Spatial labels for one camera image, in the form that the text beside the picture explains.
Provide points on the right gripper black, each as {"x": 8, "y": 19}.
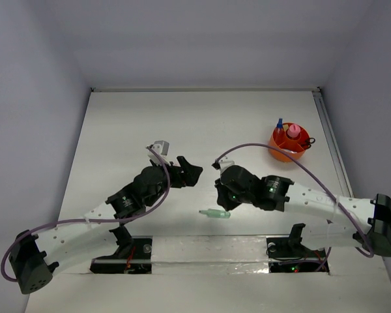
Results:
{"x": 223, "y": 198}

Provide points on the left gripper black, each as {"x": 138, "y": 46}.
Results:
{"x": 189, "y": 173}

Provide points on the green highlighter pen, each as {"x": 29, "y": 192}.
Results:
{"x": 215, "y": 213}

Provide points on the clear bottle blue cap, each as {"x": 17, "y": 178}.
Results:
{"x": 279, "y": 131}

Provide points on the black handled scissors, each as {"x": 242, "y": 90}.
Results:
{"x": 307, "y": 143}

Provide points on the blue highlighter pen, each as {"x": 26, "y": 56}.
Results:
{"x": 290, "y": 151}

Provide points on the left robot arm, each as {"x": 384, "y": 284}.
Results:
{"x": 36, "y": 256}

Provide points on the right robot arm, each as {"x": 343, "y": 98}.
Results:
{"x": 286, "y": 196}

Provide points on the orange round organizer container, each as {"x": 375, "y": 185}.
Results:
{"x": 288, "y": 143}

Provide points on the silver taped front panel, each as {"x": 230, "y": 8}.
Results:
{"x": 209, "y": 255}

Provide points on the pink capped glue bottle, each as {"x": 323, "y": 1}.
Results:
{"x": 293, "y": 131}

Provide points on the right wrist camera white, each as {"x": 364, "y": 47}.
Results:
{"x": 222, "y": 164}

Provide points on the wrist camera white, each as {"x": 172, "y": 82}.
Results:
{"x": 222, "y": 164}
{"x": 157, "y": 152}

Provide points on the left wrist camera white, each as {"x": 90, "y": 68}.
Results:
{"x": 157, "y": 152}

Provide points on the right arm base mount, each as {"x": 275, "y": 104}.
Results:
{"x": 288, "y": 254}

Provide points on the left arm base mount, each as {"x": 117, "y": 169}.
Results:
{"x": 132, "y": 256}

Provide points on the aluminium rail right edge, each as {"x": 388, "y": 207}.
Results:
{"x": 337, "y": 156}

